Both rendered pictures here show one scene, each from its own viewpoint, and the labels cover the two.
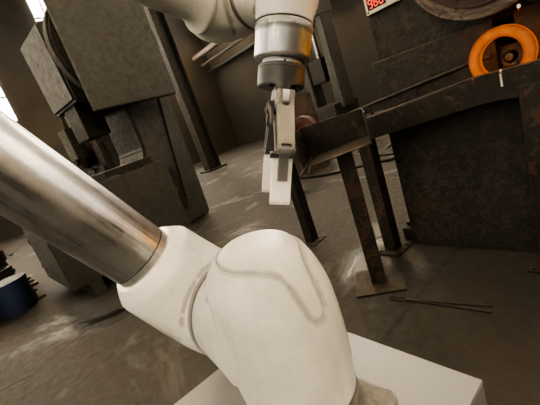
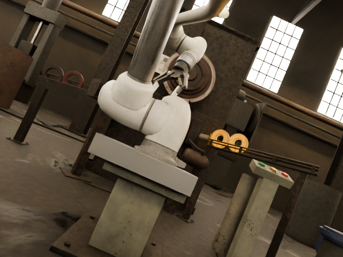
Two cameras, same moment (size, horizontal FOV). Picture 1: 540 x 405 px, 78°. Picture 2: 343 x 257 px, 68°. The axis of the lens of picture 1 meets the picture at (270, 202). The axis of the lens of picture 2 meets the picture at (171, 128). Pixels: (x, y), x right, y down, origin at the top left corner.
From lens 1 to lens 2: 101 cm
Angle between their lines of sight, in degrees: 56
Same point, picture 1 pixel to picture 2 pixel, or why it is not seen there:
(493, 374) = not seen: hidden behind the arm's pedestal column
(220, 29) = (172, 41)
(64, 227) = (158, 55)
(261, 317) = (187, 115)
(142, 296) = (145, 89)
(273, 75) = (185, 68)
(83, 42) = not seen: outside the picture
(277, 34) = (191, 61)
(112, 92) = not seen: outside the picture
